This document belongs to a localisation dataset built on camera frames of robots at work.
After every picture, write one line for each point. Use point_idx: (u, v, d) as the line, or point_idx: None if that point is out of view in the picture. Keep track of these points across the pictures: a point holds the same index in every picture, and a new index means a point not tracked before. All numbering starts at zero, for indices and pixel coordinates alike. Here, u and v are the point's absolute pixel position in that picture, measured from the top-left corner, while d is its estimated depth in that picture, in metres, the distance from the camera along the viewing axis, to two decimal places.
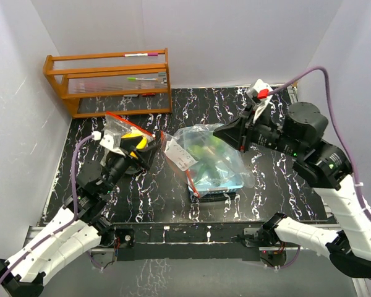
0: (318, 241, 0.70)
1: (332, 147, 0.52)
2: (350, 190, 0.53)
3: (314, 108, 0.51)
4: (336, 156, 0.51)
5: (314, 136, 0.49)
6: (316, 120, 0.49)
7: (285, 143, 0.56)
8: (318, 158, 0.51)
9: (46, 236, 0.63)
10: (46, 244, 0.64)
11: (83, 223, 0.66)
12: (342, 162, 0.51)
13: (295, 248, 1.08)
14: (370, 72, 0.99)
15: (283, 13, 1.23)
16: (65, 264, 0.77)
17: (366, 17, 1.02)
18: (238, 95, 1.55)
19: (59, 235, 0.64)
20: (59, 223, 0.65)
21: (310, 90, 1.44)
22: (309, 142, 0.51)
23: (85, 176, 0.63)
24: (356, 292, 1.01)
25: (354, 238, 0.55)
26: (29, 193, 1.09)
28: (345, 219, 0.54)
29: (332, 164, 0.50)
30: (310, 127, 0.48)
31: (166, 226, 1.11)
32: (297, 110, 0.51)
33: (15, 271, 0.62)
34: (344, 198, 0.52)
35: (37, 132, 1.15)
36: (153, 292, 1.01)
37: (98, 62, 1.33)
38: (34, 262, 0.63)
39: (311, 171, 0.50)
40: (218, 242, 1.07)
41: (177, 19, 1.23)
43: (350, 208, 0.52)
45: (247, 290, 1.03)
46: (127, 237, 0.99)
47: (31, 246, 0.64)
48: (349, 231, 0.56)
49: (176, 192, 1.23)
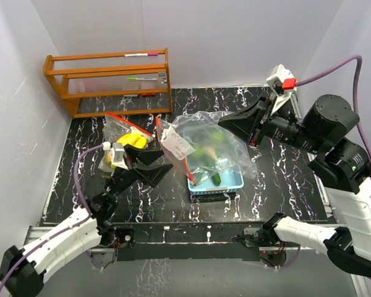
0: (316, 238, 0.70)
1: (355, 146, 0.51)
2: (367, 193, 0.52)
3: (345, 103, 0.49)
4: (358, 158, 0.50)
5: (342, 135, 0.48)
6: (346, 118, 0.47)
7: (305, 139, 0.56)
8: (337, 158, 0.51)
9: (65, 228, 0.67)
10: (63, 236, 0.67)
11: (96, 223, 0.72)
12: (363, 163, 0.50)
13: (295, 248, 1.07)
14: (370, 72, 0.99)
15: (283, 14, 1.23)
16: (64, 263, 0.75)
17: (365, 17, 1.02)
18: (238, 95, 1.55)
19: (76, 229, 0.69)
20: (76, 218, 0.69)
21: (310, 90, 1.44)
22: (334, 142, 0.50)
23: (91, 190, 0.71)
24: (355, 292, 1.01)
25: (363, 241, 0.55)
26: (29, 193, 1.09)
28: (358, 221, 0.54)
29: (355, 167, 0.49)
30: (340, 124, 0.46)
31: (166, 226, 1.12)
32: (326, 103, 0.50)
33: (30, 258, 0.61)
34: (358, 200, 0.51)
35: (37, 133, 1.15)
36: (153, 292, 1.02)
37: (98, 62, 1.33)
38: (50, 252, 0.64)
39: (331, 172, 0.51)
40: (219, 242, 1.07)
41: (177, 19, 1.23)
43: (365, 211, 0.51)
45: (247, 289, 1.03)
46: (127, 237, 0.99)
47: (49, 236, 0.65)
48: (358, 233, 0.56)
49: (176, 192, 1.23)
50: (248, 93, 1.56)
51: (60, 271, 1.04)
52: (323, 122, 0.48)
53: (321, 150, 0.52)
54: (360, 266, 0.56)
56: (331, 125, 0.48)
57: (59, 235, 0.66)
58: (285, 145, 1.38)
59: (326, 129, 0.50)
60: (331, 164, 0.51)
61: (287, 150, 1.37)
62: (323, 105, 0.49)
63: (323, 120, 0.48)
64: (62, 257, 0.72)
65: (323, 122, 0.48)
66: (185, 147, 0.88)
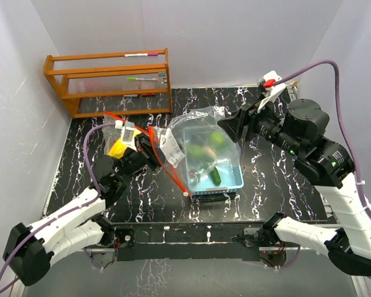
0: (316, 239, 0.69)
1: (337, 145, 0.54)
2: (352, 188, 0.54)
3: (315, 106, 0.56)
4: (340, 154, 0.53)
5: (315, 132, 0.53)
6: (317, 117, 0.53)
7: (285, 138, 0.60)
8: (319, 154, 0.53)
9: (75, 207, 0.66)
10: (73, 215, 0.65)
11: (104, 205, 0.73)
12: (344, 159, 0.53)
13: (295, 248, 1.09)
14: (368, 73, 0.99)
15: (283, 13, 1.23)
16: (67, 253, 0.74)
17: (365, 17, 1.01)
18: (238, 95, 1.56)
19: (86, 210, 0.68)
20: (85, 198, 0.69)
21: (310, 90, 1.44)
22: (311, 140, 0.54)
23: (102, 170, 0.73)
24: (356, 291, 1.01)
25: (355, 237, 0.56)
26: (29, 193, 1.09)
28: (347, 216, 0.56)
29: (335, 162, 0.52)
30: (310, 122, 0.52)
31: (166, 226, 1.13)
32: (299, 107, 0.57)
33: (38, 235, 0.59)
34: (342, 194, 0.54)
35: (37, 133, 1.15)
36: (153, 292, 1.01)
37: (97, 62, 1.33)
38: (59, 229, 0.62)
39: (313, 169, 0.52)
40: (218, 242, 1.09)
41: (176, 19, 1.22)
43: (352, 206, 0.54)
45: (247, 290, 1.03)
46: (127, 237, 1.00)
47: (57, 215, 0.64)
48: (350, 229, 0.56)
49: (176, 192, 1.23)
50: (248, 93, 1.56)
51: (60, 271, 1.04)
52: (297, 122, 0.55)
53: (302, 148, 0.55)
54: (360, 266, 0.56)
56: (303, 124, 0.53)
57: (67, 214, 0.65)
58: None
59: (301, 129, 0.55)
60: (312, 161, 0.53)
61: None
62: (297, 108, 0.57)
63: (296, 120, 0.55)
64: (67, 244, 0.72)
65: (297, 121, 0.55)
66: (177, 153, 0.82)
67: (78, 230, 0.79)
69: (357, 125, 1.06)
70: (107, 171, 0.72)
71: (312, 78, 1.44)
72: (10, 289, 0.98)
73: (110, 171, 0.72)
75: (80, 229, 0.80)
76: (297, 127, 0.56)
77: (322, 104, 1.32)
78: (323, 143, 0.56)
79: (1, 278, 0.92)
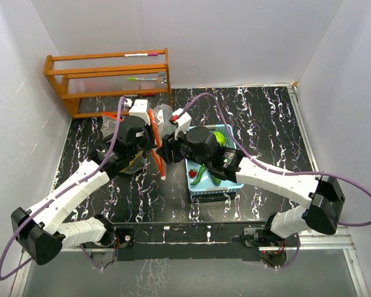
0: (297, 216, 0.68)
1: (229, 148, 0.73)
2: (251, 166, 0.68)
3: (203, 129, 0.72)
4: (233, 153, 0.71)
5: (211, 147, 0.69)
6: (206, 138, 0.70)
7: (196, 156, 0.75)
8: (222, 161, 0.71)
9: (72, 185, 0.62)
10: (71, 193, 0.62)
11: (107, 177, 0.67)
12: (235, 154, 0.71)
13: (295, 247, 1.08)
14: (368, 73, 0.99)
15: (283, 14, 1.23)
16: (74, 242, 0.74)
17: (365, 17, 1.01)
18: (238, 95, 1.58)
19: (85, 185, 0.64)
20: (83, 173, 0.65)
21: (310, 90, 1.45)
22: (211, 153, 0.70)
23: (130, 124, 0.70)
24: (356, 292, 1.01)
25: (290, 195, 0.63)
26: (29, 193, 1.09)
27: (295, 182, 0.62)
28: (268, 185, 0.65)
29: (227, 159, 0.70)
30: (203, 143, 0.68)
31: (166, 226, 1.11)
32: (193, 133, 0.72)
33: (38, 219, 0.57)
34: (247, 174, 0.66)
35: (37, 133, 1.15)
36: (153, 292, 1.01)
37: (97, 62, 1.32)
38: (59, 211, 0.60)
39: (220, 172, 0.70)
40: (218, 242, 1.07)
41: (176, 19, 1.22)
43: (258, 176, 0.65)
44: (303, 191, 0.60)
45: (247, 290, 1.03)
46: (127, 237, 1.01)
47: (55, 195, 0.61)
48: (282, 192, 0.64)
49: (176, 192, 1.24)
50: (248, 93, 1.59)
51: (60, 271, 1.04)
52: (193, 145, 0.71)
53: (208, 161, 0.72)
54: (319, 216, 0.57)
56: (199, 145, 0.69)
57: (65, 193, 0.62)
58: (285, 145, 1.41)
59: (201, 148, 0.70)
60: (219, 166, 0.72)
61: (287, 150, 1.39)
62: (191, 132, 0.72)
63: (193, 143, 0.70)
64: (76, 231, 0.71)
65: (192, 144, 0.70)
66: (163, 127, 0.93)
67: (83, 222, 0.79)
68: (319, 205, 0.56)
69: (356, 125, 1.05)
70: (136, 127, 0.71)
71: (311, 78, 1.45)
72: (10, 289, 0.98)
73: (139, 129, 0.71)
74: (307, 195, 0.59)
75: (85, 222, 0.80)
76: (197, 148, 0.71)
77: (321, 104, 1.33)
78: (222, 150, 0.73)
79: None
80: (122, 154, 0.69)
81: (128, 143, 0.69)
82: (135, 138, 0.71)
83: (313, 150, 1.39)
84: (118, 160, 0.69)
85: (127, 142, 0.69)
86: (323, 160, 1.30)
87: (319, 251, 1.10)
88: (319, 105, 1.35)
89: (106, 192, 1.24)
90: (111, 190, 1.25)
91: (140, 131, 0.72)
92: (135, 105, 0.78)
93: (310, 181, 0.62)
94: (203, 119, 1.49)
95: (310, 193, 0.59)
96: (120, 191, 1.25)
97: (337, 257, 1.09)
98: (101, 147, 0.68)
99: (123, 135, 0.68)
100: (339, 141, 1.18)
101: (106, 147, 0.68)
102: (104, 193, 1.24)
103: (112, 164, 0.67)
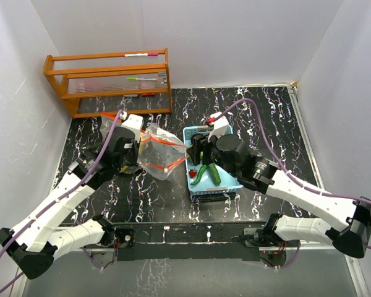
0: (318, 232, 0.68)
1: (260, 157, 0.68)
2: (285, 180, 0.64)
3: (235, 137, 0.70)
4: (264, 163, 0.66)
5: (242, 156, 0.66)
6: (237, 146, 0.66)
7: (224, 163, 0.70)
8: (253, 171, 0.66)
9: (52, 202, 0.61)
10: (52, 211, 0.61)
11: (89, 189, 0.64)
12: (268, 165, 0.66)
13: (295, 247, 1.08)
14: (368, 73, 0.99)
15: (283, 14, 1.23)
16: (69, 249, 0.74)
17: (365, 17, 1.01)
18: (238, 95, 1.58)
19: (65, 202, 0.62)
20: (63, 188, 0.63)
21: (310, 90, 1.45)
22: (240, 162, 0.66)
23: (120, 134, 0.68)
24: (355, 291, 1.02)
25: (323, 215, 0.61)
26: (29, 193, 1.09)
27: (332, 204, 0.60)
28: (301, 202, 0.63)
29: (260, 169, 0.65)
30: (234, 151, 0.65)
31: (166, 226, 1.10)
32: (224, 142, 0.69)
33: (20, 241, 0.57)
34: (280, 188, 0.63)
35: (37, 133, 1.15)
36: (153, 292, 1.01)
37: (97, 62, 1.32)
38: (41, 231, 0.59)
39: (250, 182, 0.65)
40: (218, 242, 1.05)
41: (176, 20, 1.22)
43: (292, 193, 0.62)
44: (341, 215, 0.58)
45: (247, 290, 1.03)
46: (127, 237, 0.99)
47: (36, 215, 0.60)
48: (314, 210, 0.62)
49: (176, 192, 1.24)
50: (248, 93, 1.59)
51: (60, 271, 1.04)
52: (222, 153, 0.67)
53: (237, 171, 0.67)
54: (353, 241, 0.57)
56: (230, 154, 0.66)
57: (46, 211, 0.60)
58: (285, 145, 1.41)
59: (232, 156, 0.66)
60: (248, 175, 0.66)
61: (287, 150, 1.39)
62: (222, 140, 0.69)
63: (223, 151, 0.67)
64: (70, 239, 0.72)
65: (222, 153, 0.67)
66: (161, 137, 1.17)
67: (80, 228, 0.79)
68: (355, 231, 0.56)
69: (356, 125, 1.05)
70: (127, 137, 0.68)
71: (311, 78, 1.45)
72: (10, 289, 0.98)
73: (128, 140, 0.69)
74: (343, 220, 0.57)
75: (81, 228, 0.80)
76: (226, 157, 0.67)
77: (321, 104, 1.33)
78: (253, 159, 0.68)
79: None
80: (106, 165, 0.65)
81: (116, 154, 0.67)
82: (122, 148, 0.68)
83: (313, 149, 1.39)
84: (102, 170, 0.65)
85: (114, 153, 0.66)
86: (323, 160, 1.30)
87: (319, 251, 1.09)
88: (319, 105, 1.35)
89: (106, 192, 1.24)
90: (111, 190, 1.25)
91: (129, 142, 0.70)
92: (130, 120, 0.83)
93: (348, 205, 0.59)
94: (203, 119, 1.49)
95: (347, 218, 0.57)
96: (120, 191, 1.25)
97: (336, 257, 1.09)
98: (85, 156, 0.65)
99: (112, 145, 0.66)
100: (339, 141, 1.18)
101: (89, 156, 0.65)
102: (104, 193, 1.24)
103: (94, 175, 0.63)
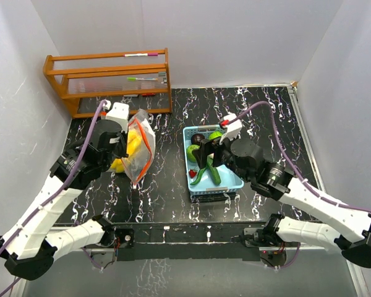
0: (326, 238, 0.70)
1: (273, 162, 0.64)
2: (302, 189, 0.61)
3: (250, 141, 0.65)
4: (278, 169, 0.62)
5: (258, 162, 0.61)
6: (253, 151, 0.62)
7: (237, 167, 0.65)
8: (266, 176, 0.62)
9: (35, 210, 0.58)
10: (38, 218, 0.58)
11: (74, 190, 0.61)
12: (282, 171, 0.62)
13: (295, 247, 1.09)
14: (368, 73, 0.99)
15: (283, 14, 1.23)
16: (69, 250, 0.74)
17: (365, 17, 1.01)
18: (238, 95, 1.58)
19: (49, 207, 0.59)
20: (47, 193, 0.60)
21: (310, 90, 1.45)
22: (255, 167, 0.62)
23: (104, 129, 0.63)
24: (356, 291, 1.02)
25: (336, 225, 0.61)
26: (29, 193, 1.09)
27: (349, 216, 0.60)
28: (316, 212, 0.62)
29: (276, 176, 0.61)
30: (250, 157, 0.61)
31: (166, 226, 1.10)
32: (238, 145, 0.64)
33: (11, 249, 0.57)
34: (297, 197, 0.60)
35: (36, 133, 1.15)
36: (153, 292, 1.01)
37: (96, 62, 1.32)
38: (29, 239, 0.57)
39: (264, 187, 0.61)
40: (218, 242, 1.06)
41: (176, 20, 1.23)
43: (308, 203, 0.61)
44: (357, 228, 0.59)
45: (247, 290, 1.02)
46: (127, 237, 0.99)
47: (22, 222, 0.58)
48: (328, 220, 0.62)
49: (176, 192, 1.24)
50: (248, 93, 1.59)
51: (60, 271, 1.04)
52: (237, 158, 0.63)
53: (251, 176, 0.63)
54: (367, 254, 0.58)
56: (245, 159, 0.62)
57: (31, 218, 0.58)
58: (285, 145, 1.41)
59: (246, 161, 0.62)
60: (262, 180, 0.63)
61: (287, 150, 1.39)
62: (235, 144, 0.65)
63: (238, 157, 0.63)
64: (70, 239, 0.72)
65: (237, 158, 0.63)
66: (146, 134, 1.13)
67: (79, 228, 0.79)
68: None
69: (356, 125, 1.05)
70: (112, 132, 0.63)
71: (311, 78, 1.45)
72: (10, 290, 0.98)
73: (114, 135, 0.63)
74: (360, 232, 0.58)
75: (81, 228, 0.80)
76: (239, 161, 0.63)
77: (321, 104, 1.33)
78: (267, 164, 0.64)
79: None
80: (90, 163, 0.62)
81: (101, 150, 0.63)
82: (108, 145, 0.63)
83: (313, 149, 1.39)
84: (86, 168, 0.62)
85: (98, 150, 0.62)
86: (323, 160, 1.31)
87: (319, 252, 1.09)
88: (319, 105, 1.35)
89: (106, 192, 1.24)
90: (111, 190, 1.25)
91: (115, 137, 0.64)
92: (115, 109, 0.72)
93: (362, 216, 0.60)
94: (203, 119, 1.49)
95: (363, 231, 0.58)
96: (120, 191, 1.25)
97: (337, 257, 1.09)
98: (67, 154, 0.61)
99: (96, 141, 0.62)
100: (339, 141, 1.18)
101: (72, 154, 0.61)
102: (104, 193, 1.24)
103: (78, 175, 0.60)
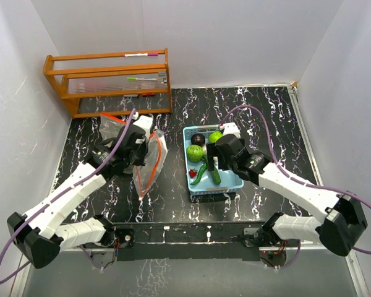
0: (310, 228, 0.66)
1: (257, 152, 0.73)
2: (275, 171, 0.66)
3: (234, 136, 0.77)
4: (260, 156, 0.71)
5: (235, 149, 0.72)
6: (232, 140, 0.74)
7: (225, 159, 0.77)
8: (248, 162, 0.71)
9: (67, 188, 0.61)
10: (67, 197, 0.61)
11: (102, 179, 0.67)
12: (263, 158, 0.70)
13: (295, 248, 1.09)
14: (368, 73, 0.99)
15: (283, 14, 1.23)
16: (72, 245, 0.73)
17: (366, 16, 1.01)
18: (238, 95, 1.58)
19: (80, 188, 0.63)
20: (78, 177, 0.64)
21: (309, 90, 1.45)
22: (235, 154, 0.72)
23: (133, 130, 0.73)
24: (356, 291, 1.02)
25: (307, 205, 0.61)
26: (29, 193, 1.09)
27: (315, 195, 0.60)
28: (288, 193, 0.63)
29: (255, 161, 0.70)
30: (227, 145, 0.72)
31: (166, 226, 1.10)
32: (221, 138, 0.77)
33: (33, 224, 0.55)
34: (268, 177, 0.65)
35: (37, 132, 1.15)
36: (153, 292, 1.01)
37: (96, 62, 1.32)
38: (54, 216, 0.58)
39: (244, 171, 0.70)
40: (218, 242, 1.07)
41: (176, 20, 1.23)
43: (279, 183, 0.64)
44: (321, 205, 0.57)
45: (247, 290, 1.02)
46: (127, 237, 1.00)
47: (51, 200, 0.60)
48: (299, 201, 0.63)
49: (176, 192, 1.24)
50: (248, 93, 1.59)
51: (60, 271, 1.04)
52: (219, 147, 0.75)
53: (233, 162, 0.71)
54: (333, 232, 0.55)
56: (225, 147, 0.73)
57: (60, 197, 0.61)
58: (285, 145, 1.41)
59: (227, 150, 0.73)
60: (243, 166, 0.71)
61: (287, 150, 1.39)
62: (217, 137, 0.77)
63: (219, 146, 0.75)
64: (75, 233, 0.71)
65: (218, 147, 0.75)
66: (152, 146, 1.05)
67: (83, 224, 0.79)
68: (332, 220, 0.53)
69: (356, 125, 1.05)
70: (139, 133, 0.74)
71: (311, 78, 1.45)
72: (10, 289, 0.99)
73: (140, 136, 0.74)
74: (323, 209, 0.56)
75: (85, 224, 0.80)
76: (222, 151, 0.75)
77: (321, 104, 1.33)
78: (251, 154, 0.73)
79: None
80: (119, 158, 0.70)
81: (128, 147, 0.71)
82: (134, 143, 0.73)
83: (313, 150, 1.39)
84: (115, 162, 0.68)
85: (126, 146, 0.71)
86: (323, 160, 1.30)
87: (319, 251, 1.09)
88: (319, 105, 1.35)
89: (106, 192, 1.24)
90: (111, 190, 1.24)
91: (141, 138, 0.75)
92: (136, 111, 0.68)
93: (331, 197, 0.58)
94: (203, 119, 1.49)
95: (327, 208, 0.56)
96: (120, 191, 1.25)
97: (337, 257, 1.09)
98: (98, 149, 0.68)
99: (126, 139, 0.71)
100: (339, 141, 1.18)
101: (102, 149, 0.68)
102: (104, 194, 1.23)
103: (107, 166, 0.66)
